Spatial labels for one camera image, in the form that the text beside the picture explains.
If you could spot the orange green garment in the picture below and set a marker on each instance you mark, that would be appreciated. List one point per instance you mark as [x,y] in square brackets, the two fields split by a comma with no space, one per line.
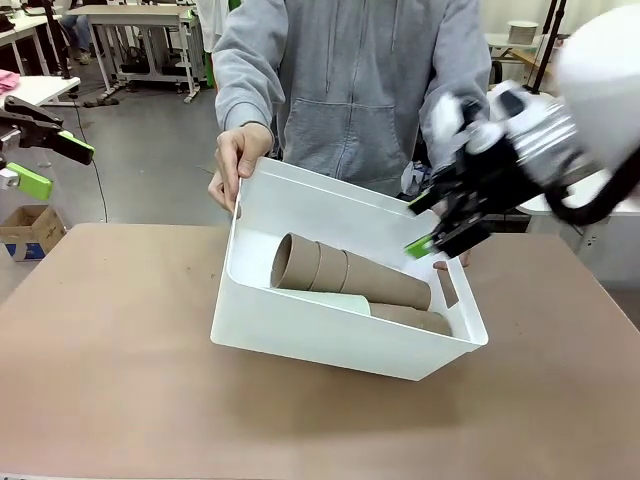
[209,70]

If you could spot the white plastic basket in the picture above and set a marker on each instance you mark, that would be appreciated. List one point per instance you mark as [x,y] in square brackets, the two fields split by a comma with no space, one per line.
[325,340]

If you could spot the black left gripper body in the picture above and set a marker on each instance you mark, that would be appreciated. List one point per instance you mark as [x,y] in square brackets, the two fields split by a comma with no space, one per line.
[10,137]

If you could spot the pink cloth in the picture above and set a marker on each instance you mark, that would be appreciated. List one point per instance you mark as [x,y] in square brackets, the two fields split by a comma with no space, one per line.
[7,81]

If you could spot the person's left forearm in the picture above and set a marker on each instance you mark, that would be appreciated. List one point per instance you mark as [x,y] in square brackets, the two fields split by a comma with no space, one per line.
[455,70]

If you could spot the black office chair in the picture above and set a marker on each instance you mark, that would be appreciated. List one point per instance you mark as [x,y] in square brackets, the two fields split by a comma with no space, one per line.
[496,71]

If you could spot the blue white cloth heap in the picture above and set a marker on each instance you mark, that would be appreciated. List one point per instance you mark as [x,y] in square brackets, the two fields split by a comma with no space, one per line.
[417,177]

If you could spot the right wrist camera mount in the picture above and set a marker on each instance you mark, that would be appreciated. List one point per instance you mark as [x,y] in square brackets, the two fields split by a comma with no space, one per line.
[450,117]

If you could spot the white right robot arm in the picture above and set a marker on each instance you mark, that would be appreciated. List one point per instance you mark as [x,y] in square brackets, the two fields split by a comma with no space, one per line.
[600,75]

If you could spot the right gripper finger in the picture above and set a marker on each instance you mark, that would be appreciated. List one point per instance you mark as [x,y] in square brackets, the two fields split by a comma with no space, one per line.
[422,246]
[425,201]

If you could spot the white side table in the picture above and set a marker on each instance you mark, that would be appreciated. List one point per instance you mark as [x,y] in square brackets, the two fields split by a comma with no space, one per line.
[627,207]

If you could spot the person's left hand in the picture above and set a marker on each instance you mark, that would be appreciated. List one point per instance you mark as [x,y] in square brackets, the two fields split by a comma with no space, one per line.
[466,259]

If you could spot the cardboard box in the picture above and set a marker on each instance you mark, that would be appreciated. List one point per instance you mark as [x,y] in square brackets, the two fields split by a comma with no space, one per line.
[30,235]

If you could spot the black light stand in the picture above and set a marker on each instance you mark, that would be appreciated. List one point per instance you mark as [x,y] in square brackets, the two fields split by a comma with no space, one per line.
[547,35]

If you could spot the person's right hand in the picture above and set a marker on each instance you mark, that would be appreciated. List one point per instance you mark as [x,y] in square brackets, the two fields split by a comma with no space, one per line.
[240,150]

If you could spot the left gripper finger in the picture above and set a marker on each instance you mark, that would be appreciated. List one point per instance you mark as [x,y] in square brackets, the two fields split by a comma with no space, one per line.
[45,130]
[30,182]

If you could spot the black tripod stand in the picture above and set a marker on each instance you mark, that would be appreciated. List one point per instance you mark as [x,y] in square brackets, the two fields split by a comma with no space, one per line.
[56,40]

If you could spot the person's right forearm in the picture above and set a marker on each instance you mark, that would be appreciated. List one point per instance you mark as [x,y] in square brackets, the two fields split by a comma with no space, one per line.
[247,95]

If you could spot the white background desk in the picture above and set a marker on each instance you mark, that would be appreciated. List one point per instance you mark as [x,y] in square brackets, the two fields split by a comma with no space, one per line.
[20,30]

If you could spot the desk with white legs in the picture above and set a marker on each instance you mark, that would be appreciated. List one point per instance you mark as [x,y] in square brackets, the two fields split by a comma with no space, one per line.
[130,15]

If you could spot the stack of grey plates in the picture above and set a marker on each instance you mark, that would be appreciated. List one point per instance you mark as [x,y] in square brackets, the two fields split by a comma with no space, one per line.
[522,32]

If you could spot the black power strip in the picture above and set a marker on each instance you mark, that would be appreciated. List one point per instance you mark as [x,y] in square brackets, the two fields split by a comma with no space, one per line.
[100,102]

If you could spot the seated person in jeans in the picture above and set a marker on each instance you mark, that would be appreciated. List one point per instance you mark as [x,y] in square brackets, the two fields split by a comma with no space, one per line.
[80,35]

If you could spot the light green cup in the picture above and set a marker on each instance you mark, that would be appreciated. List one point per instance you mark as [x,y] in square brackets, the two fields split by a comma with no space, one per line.
[345,302]

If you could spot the wooden tabletop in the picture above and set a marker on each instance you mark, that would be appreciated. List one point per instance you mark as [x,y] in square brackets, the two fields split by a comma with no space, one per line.
[532,60]

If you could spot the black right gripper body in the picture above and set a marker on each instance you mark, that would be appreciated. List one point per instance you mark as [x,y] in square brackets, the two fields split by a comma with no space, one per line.
[482,185]

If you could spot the white hanging garment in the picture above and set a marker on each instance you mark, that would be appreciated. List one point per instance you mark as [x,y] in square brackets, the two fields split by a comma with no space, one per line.
[210,25]

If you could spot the white shelf table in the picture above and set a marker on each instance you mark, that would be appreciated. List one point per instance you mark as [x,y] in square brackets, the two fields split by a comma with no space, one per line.
[500,42]

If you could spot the grey zip hoodie torso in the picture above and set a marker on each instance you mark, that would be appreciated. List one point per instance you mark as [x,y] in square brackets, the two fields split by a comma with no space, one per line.
[350,75]

